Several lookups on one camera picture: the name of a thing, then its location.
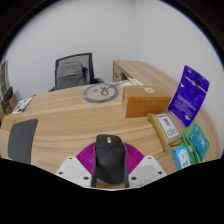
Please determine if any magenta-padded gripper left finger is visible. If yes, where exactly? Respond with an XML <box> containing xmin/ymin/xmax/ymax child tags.
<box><xmin>54</xmin><ymin>141</ymin><xmax>98</xmax><ymax>189</ymax></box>

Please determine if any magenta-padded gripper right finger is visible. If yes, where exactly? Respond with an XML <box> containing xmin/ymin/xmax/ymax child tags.
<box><xmin>123</xmin><ymin>142</ymin><xmax>168</xmax><ymax>189</ymax></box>

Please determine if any black computer mouse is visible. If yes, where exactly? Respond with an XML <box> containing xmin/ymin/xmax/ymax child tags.
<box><xmin>91</xmin><ymin>133</ymin><xmax>130</xmax><ymax>189</ymax></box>

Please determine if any dark grey mouse pad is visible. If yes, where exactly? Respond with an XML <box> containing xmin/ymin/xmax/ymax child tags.
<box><xmin>7</xmin><ymin>118</ymin><xmax>39</xmax><ymax>165</ymax></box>

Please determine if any small blue white packet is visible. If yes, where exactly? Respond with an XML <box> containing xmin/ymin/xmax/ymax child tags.
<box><xmin>172</xmin><ymin>145</ymin><xmax>192</xmax><ymax>172</ymax></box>

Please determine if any green packet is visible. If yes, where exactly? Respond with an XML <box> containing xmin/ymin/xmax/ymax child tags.
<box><xmin>179</xmin><ymin>121</ymin><xmax>211</xmax><ymax>164</ymax></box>

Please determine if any orange-brown wooden box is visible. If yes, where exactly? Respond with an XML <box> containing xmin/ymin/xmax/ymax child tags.
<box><xmin>121</xmin><ymin>85</ymin><xmax>173</xmax><ymax>119</ymax></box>

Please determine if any white green purple leaflet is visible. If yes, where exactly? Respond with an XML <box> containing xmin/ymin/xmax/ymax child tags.
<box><xmin>12</xmin><ymin>96</ymin><xmax>34</xmax><ymax>115</ymax></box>

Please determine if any purple pouch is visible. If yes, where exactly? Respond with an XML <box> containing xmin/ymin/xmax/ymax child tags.
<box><xmin>167</xmin><ymin>64</ymin><xmax>210</xmax><ymax>128</ymax></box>

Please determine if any white paper sheet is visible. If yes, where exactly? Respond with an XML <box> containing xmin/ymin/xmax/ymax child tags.
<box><xmin>126</xmin><ymin>77</ymin><xmax>144</xmax><ymax>87</ymax></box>

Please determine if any grey backpack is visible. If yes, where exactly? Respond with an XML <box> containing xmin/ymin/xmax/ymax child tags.
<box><xmin>54</xmin><ymin>61</ymin><xmax>89</xmax><ymax>90</ymax></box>

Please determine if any black box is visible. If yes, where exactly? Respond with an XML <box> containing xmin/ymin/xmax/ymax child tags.
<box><xmin>0</xmin><ymin>86</ymin><xmax>14</xmax><ymax>106</ymax></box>

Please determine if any wooden side desk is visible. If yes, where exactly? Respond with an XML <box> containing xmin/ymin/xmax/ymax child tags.
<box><xmin>112</xmin><ymin>59</ymin><xmax>184</xmax><ymax>91</ymax></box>

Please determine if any black mesh office chair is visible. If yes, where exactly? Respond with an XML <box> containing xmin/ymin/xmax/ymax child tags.
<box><xmin>48</xmin><ymin>52</ymin><xmax>105</xmax><ymax>93</ymax></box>

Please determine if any wooden shelf unit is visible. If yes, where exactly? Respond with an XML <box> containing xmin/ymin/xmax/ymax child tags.
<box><xmin>0</xmin><ymin>59</ymin><xmax>11</xmax><ymax>98</ymax></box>

